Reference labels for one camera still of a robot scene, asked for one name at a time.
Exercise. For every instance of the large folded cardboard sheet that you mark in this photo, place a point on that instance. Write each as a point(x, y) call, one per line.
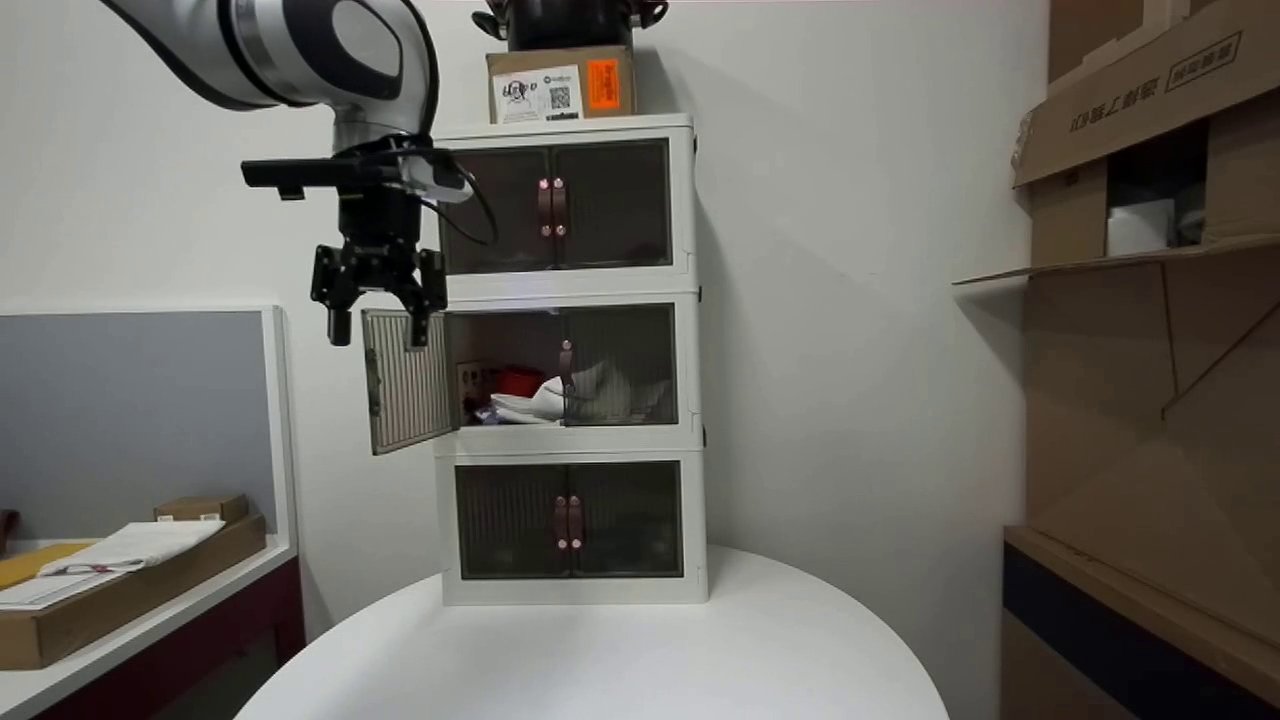
point(1161, 442)

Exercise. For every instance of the red round object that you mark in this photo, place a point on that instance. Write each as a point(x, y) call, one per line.
point(513, 386)

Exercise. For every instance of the grey partition panel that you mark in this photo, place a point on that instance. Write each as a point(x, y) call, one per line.
point(135, 415)

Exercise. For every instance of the cardboard box with orange label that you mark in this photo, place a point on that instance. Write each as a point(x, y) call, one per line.
point(535, 86)

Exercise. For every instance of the long printed cardboard box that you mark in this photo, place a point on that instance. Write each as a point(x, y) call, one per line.
point(1144, 86)

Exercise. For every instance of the white and maroon counter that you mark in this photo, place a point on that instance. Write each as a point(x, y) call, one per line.
point(200, 625)

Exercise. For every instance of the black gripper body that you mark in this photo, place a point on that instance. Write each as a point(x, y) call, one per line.
point(381, 247)

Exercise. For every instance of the white paper sheet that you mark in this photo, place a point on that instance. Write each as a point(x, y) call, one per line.
point(140, 545)

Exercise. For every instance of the white cloth bag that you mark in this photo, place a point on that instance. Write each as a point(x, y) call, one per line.
point(525, 405)

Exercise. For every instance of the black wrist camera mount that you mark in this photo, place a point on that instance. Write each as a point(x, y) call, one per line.
point(305, 173)

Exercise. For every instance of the small cardboard piece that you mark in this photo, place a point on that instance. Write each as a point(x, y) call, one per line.
point(200, 506)

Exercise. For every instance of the white three-tier cabinet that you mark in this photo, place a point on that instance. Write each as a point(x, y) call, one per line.
point(572, 447)

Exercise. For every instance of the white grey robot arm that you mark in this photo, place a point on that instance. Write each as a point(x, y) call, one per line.
point(305, 45)

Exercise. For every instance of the plain cardboard box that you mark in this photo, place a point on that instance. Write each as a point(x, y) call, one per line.
point(1102, 24)

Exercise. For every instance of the flat cardboard box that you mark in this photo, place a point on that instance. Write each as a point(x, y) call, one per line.
point(144, 584)

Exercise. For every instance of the beige box with dials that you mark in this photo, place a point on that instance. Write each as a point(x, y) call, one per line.
point(468, 389)

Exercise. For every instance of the ribbed glass cabinet door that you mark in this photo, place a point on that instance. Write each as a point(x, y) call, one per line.
point(404, 381)
point(626, 365)
point(506, 521)
point(614, 200)
point(502, 212)
point(626, 521)

